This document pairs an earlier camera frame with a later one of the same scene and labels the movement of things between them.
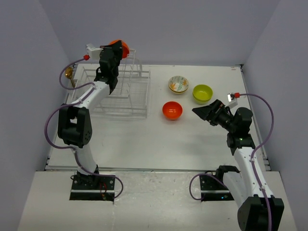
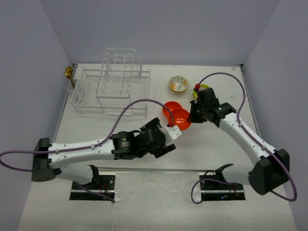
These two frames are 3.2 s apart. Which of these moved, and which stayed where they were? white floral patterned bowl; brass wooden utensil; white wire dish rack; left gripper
Moved: left gripper
Stayed: white floral patterned bowl; white wire dish rack; brass wooden utensil
